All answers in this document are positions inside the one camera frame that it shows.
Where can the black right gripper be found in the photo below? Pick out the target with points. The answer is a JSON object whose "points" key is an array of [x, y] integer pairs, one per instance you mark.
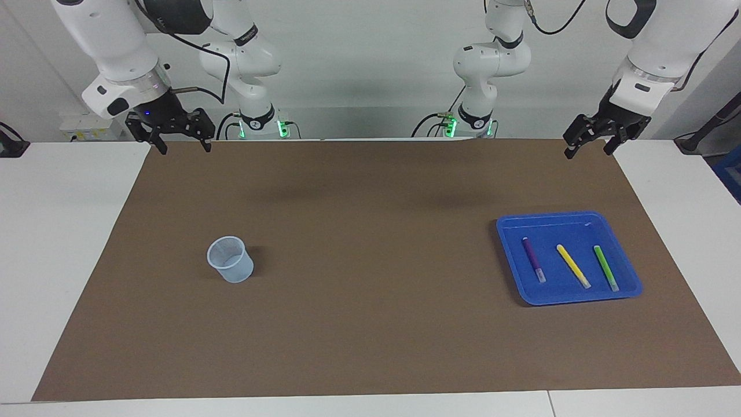
{"points": [[159, 110]]}

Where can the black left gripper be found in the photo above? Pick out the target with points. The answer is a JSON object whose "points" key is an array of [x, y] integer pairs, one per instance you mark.
{"points": [[622, 116]]}

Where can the green pen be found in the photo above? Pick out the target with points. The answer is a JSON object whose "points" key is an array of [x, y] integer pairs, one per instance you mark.
{"points": [[605, 266]]}

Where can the yellow pen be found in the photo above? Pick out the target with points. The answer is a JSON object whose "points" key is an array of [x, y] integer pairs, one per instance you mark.
{"points": [[573, 265]]}

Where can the purple pen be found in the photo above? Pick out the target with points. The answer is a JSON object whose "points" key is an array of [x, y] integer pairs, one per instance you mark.
{"points": [[533, 259]]}

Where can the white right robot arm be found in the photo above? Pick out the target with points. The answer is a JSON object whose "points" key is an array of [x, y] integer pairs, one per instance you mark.
{"points": [[116, 35]]}

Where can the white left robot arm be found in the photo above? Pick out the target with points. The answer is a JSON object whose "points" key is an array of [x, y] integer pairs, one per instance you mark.
{"points": [[492, 58]]}

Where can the blue plastic tray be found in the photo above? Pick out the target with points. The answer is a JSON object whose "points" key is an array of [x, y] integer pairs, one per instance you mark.
{"points": [[515, 255]]}

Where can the white power strip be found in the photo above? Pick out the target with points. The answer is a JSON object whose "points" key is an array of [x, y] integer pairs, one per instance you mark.
{"points": [[75, 128]]}

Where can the black stand pole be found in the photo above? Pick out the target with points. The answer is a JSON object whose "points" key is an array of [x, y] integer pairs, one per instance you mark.
{"points": [[703, 130]]}

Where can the blue box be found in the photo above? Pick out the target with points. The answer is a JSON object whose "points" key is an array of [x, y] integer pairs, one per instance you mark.
{"points": [[730, 174]]}

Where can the translucent plastic cup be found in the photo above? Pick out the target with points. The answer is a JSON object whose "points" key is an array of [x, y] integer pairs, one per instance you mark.
{"points": [[231, 266]]}

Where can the black clamp base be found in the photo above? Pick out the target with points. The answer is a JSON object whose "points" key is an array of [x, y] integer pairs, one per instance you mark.
{"points": [[11, 147]]}

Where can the brown table mat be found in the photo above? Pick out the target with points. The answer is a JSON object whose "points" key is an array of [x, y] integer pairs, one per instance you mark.
{"points": [[370, 324]]}

